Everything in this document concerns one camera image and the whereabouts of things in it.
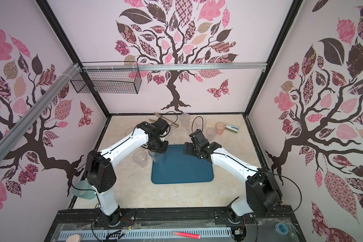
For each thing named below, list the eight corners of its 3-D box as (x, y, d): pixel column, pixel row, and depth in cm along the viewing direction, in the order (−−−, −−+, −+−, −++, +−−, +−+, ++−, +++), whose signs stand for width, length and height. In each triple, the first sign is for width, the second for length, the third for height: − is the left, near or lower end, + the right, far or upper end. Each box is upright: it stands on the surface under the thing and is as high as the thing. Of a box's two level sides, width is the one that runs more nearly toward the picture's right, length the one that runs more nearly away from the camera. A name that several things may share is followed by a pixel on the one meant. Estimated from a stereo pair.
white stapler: (224, 129, 112) (224, 126, 110) (225, 125, 115) (226, 122, 113) (237, 133, 110) (238, 131, 108) (238, 129, 112) (239, 127, 110)
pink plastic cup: (215, 135, 109) (216, 130, 104) (214, 127, 114) (215, 122, 109) (224, 135, 109) (226, 130, 104) (223, 127, 114) (224, 122, 109)
